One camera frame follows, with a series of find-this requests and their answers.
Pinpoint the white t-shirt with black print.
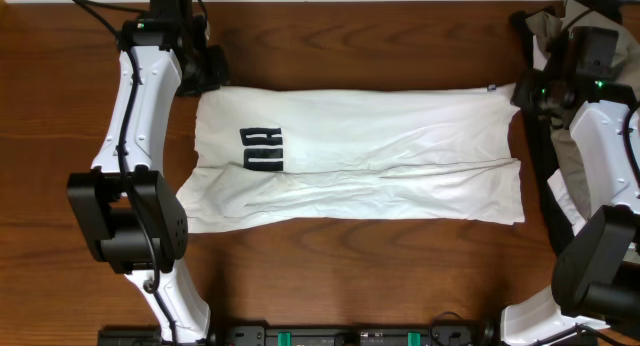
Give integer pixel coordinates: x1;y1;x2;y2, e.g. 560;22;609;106
177;86;524;233

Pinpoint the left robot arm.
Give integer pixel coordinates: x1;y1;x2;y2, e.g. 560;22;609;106
67;0;229;345

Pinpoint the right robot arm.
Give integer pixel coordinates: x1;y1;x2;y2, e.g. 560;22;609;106
499;26;639;345

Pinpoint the white garment under pile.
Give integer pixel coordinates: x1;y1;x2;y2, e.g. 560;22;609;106
530;34;589;237

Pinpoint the olive grey garment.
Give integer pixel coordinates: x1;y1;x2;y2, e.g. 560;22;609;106
530;9;639;220

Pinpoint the black garment with red tag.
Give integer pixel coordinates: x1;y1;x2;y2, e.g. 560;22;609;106
509;0;639;254

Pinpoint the left black cable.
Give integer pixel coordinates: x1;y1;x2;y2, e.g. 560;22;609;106
59;0;211;346

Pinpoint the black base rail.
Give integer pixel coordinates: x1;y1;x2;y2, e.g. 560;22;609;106
97;310;501;346

